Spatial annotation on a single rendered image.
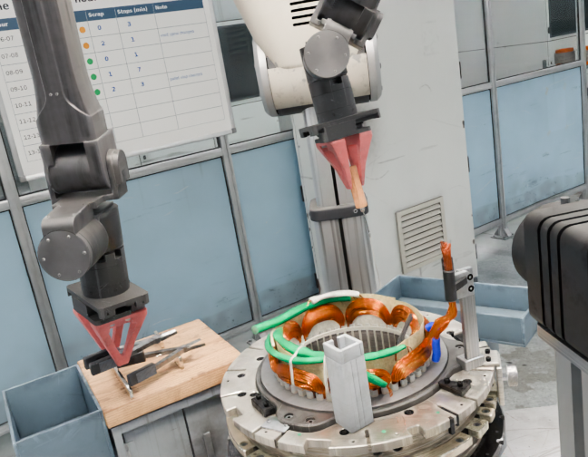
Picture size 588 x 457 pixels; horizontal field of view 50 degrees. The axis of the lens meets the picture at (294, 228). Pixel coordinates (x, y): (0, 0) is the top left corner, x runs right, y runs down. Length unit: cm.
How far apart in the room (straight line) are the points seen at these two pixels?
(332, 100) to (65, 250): 40
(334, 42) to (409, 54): 237
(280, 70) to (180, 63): 195
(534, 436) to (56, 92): 91
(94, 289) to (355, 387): 34
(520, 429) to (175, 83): 226
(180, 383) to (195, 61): 232
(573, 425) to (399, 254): 296
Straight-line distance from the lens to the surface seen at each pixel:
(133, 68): 294
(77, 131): 73
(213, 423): 93
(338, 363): 61
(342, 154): 86
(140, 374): 87
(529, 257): 22
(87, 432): 88
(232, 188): 316
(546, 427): 121
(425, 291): 109
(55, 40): 72
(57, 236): 70
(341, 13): 87
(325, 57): 79
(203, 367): 90
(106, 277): 78
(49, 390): 102
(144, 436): 90
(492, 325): 94
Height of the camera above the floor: 146
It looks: 15 degrees down
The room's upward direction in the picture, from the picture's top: 10 degrees counter-clockwise
